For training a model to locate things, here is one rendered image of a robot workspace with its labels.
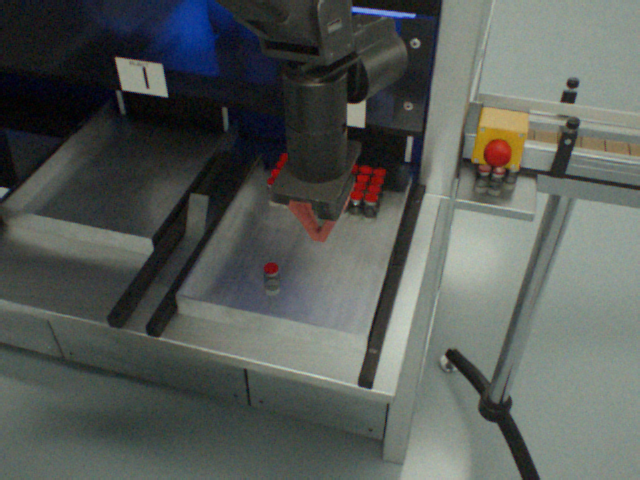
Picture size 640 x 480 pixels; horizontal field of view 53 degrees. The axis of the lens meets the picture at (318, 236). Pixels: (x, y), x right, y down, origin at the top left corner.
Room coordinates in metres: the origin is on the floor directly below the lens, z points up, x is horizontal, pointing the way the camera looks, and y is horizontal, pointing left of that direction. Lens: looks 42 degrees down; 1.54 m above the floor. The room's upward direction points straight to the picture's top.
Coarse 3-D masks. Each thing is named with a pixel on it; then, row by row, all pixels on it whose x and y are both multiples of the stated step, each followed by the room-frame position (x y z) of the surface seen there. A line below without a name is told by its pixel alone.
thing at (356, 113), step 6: (360, 102) 0.87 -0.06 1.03; (348, 108) 0.87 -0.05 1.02; (354, 108) 0.87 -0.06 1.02; (360, 108) 0.87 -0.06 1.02; (348, 114) 0.87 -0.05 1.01; (354, 114) 0.87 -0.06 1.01; (360, 114) 0.87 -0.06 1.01; (348, 120) 0.87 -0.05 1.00; (354, 120) 0.87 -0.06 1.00; (360, 120) 0.87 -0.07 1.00; (360, 126) 0.87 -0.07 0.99
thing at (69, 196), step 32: (96, 128) 1.02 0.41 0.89; (128, 128) 1.03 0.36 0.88; (160, 128) 1.03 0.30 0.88; (192, 128) 1.03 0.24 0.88; (64, 160) 0.92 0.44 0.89; (96, 160) 0.93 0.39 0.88; (128, 160) 0.93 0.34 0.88; (160, 160) 0.93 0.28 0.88; (192, 160) 0.93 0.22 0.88; (32, 192) 0.83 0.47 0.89; (64, 192) 0.84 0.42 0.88; (96, 192) 0.84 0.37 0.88; (128, 192) 0.84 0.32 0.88; (160, 192) 0.84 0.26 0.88; (192, 192) 0.82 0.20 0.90; (32, 224) 0.74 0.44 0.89; (64, 224) 0.73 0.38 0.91; (96, 224) 0.76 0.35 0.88; (128, 224) 0.76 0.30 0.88; (160, 224) 0.72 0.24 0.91
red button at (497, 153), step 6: (492, 144) 0.79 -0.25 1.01; (498, 144) 0.78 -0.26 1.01; (504, 144) 0.78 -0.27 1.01; (486, 150) 0.78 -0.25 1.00; (492, 150) 0.78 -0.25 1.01; (498, 150) 0.78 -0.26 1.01; (504, 150) 0.77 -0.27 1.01; (510, 150) 0.78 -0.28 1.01; (486, 156) 0.78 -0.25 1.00; (492, 156) 0.78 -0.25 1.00; (498, 156) 0.77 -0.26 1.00; (504, 156) 0.77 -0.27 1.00; (510, 156) 0.77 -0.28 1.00; (486, 162) 0.78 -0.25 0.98; (492, 162) 0.78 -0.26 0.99; (498, 162) 0.77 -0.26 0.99; (504, 162) 0.77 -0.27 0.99
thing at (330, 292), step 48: (240, 192) 0.80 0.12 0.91; (240, 240) 0.72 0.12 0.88; (288, 240) 0.72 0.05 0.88; (336, 240) 0.72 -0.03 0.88; (384, 240) 0.72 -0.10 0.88; (192, 288) 0.61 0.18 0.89; (240, 288) 0.62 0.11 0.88; (288, 288) 0.62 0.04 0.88; (336, 288) 0.62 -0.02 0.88; (384, 288) 0.62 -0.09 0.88; (288, 336) 0.53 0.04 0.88; (336, 336) 0.52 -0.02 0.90
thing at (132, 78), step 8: (120, 64) 0.98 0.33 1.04; (128, 64) 0.98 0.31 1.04; (136, 64) 0.97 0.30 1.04; (144, 64) 0.97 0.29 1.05; (152, 64) 0.96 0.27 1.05; (160, 64) 0.96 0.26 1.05; (120, 72) 0.98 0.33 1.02; (128, 72) 0.98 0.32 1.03; (136, 72) 0.97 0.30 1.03; (152, 72) 0.97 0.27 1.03; (160, 72) 0.96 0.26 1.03; (120, 80) 0.98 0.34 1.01; (128, 80) 0.98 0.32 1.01; (136, 80) 0.98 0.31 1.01; (144, 80) 0.97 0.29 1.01; (152, 80) 0.97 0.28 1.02; (160, 80) 0.96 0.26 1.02; (128, 88) 0.98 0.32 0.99; (136, 88) 0.98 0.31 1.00; (144, 88) 0.97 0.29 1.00; (152, 88) 0.97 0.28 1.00; (160, 88) 0.96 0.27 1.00
